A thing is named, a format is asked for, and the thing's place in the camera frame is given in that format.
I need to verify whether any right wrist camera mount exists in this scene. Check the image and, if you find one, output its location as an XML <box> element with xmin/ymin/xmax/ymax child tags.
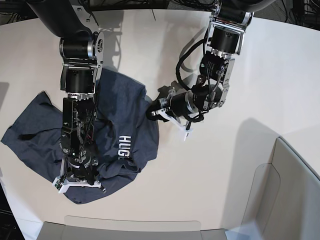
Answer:
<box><xmin>52</xmin><ymin>159</ymin><xmax>107</xmax><ymax>194</ymax></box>

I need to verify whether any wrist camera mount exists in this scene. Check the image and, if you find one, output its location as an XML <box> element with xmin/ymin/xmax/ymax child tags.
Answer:
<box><xmin>52</xmin><ymin>159</ymin><xmax>107</xmax><ymax>194</ymax></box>
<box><xmin>152</xmin><ymin>87</ymin><xmax>204</xmax><ymax>139</ymax></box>

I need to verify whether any grey panel at right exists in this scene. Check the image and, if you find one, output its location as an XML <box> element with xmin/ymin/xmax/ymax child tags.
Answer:
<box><xmin>239</xmin><ymin>138</ymin><xmax>320</xmax><ymax>240</ymax></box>

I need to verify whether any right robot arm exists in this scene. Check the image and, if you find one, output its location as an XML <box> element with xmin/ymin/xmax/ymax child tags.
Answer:
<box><xmin>27</xmin><ymin>0</ymin><xmax>104</xmax><ymax>190</ymax></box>

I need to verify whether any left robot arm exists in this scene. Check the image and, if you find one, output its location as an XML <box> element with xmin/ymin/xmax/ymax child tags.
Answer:
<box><xmin>146</xmin><ymin>0</ymin><xmax>272</xmax><ymax>126</ymax></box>

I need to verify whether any grey panel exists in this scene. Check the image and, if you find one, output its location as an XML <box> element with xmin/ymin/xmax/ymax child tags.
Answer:
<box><xmin>37</xmin><ymin>215</ymin><xmax>227</xmax><ymax>240</ymax></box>
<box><xmin>239</xmin><ymin>138</ymin><xmax>320</xmax><ymax>240</ymax></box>

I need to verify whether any dark blue t-shirt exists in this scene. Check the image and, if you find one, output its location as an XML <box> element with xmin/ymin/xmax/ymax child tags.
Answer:
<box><xmin>1</xmin><ymin>69</ymin><xmax>159</xmax><ymax>205</ymax></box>

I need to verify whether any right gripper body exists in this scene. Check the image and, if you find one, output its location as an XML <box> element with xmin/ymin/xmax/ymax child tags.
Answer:
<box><xmin>66</xmin><ymin>159</ymin><xmax>98</xmax><ymax>184</ymax></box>

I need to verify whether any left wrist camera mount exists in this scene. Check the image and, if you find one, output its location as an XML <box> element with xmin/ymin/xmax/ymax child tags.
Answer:
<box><xmin>152</xmin><ymin>87</ymin><xmax>204</xmax><ymax>139</ymax></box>

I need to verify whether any grey panel at bottom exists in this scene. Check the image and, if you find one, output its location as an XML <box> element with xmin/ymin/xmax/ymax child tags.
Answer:
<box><xmin>37</xmin><ymin>215</ymin><xmax>227</xmax><ymax>240</ymax></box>

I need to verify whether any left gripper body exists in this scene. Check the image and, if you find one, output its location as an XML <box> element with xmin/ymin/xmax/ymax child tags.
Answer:
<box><xmin>159</xmin><ymin>91</ymin><xmax>198</xmax><ymax>118</ymax></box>

